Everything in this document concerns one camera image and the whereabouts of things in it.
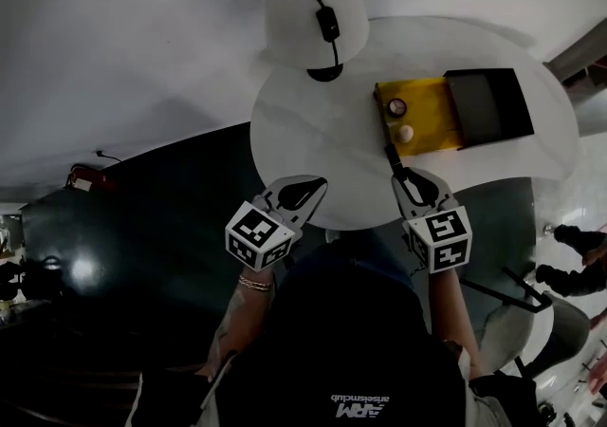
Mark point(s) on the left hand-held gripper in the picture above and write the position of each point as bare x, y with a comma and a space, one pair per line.
258, 237

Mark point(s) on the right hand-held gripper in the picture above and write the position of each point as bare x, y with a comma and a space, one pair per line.
441, 240

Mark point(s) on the small black stick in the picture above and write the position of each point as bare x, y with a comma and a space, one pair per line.
394, 159

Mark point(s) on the cream round ball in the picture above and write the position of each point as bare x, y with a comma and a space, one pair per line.
406, 133

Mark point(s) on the yellow box tray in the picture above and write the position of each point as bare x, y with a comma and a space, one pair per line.
427, 112

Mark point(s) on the small round dark-rimmed object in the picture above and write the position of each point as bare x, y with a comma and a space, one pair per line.
397, 106

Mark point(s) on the black box lid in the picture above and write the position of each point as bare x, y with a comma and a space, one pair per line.
493, 102

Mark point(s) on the person's left forearm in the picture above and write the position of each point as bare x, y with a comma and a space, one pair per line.
237, 325

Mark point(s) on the person's right forearm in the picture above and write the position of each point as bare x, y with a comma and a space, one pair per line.
450, 316

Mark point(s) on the white round table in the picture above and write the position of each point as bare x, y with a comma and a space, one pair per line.
308, 131

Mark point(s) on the person's legs in jeans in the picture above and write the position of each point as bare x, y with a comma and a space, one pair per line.
370, 249

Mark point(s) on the grey chair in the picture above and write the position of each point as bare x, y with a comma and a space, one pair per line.
531, 321

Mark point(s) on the white table lamp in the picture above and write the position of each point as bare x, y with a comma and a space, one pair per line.
322, 12

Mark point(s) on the red fire extinguisher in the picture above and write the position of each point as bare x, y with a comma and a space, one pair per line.
92, 180

